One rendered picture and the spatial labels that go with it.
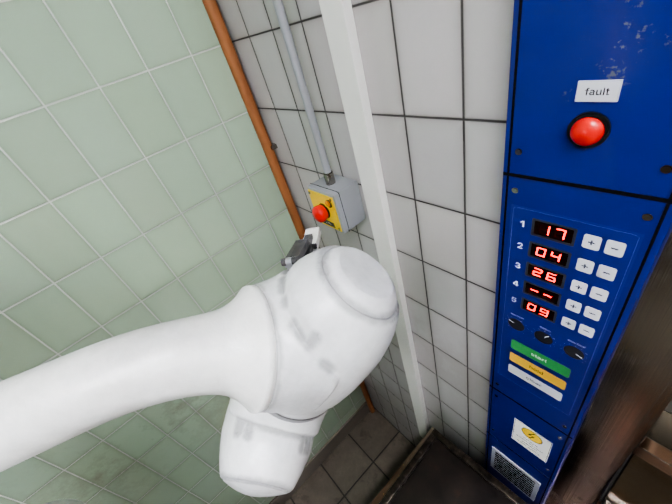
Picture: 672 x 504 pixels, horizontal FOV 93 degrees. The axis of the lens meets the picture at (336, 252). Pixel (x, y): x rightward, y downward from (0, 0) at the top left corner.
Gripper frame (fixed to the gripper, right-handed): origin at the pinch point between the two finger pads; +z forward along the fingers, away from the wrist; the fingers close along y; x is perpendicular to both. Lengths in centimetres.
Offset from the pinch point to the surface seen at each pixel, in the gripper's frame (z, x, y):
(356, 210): 10.7, 8.6, 1.5
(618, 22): -18.2, 36.8, -28.4
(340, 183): 12.2, 6.5, -5.0
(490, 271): -8.5, 31.2, 6.4
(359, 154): 7.8, 12.2, -12.1
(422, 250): 1.5, 21.1, 8.0
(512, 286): -14.3, 32.7, 4.4
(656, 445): -28, 50, 29
